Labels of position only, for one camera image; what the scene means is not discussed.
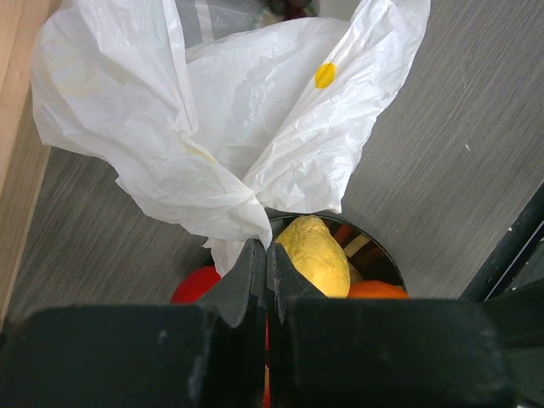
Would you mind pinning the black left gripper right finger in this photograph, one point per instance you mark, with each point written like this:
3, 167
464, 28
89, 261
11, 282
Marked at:
336, 352

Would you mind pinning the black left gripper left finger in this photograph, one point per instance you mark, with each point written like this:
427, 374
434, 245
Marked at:
205, 354

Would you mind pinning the fake red apple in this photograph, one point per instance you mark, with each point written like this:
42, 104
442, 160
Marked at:
195, 285

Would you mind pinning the fake orange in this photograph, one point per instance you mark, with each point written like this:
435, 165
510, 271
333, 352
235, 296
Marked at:
375, 289

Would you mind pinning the fake yellow lemon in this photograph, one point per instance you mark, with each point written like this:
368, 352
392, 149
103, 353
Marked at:
316, 255

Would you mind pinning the white plastic bag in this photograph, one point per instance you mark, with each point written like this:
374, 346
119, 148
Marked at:
212, 136

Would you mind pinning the fake purple grapes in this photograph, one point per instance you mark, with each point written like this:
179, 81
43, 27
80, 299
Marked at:
283, 7

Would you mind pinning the patterned round plate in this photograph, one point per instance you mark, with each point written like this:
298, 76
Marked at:
367, 259

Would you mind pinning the wooden clothes rack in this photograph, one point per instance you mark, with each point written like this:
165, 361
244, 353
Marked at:
23, 157

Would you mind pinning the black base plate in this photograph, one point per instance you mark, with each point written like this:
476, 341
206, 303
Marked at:
498, 270

